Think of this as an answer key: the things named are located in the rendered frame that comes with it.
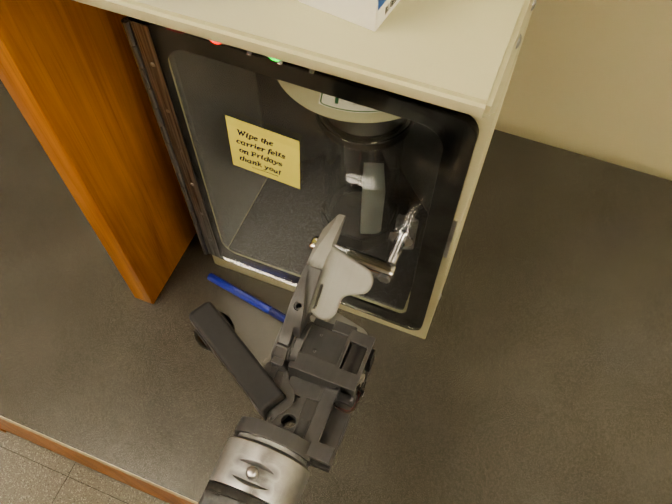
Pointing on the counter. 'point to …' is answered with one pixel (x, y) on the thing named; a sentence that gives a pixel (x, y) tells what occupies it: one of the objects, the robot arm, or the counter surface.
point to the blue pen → (246, 297)
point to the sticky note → (264, 152)
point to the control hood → (366, 42)
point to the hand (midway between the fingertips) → (336, 251)
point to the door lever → (383, 269)
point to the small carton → (356, 10)
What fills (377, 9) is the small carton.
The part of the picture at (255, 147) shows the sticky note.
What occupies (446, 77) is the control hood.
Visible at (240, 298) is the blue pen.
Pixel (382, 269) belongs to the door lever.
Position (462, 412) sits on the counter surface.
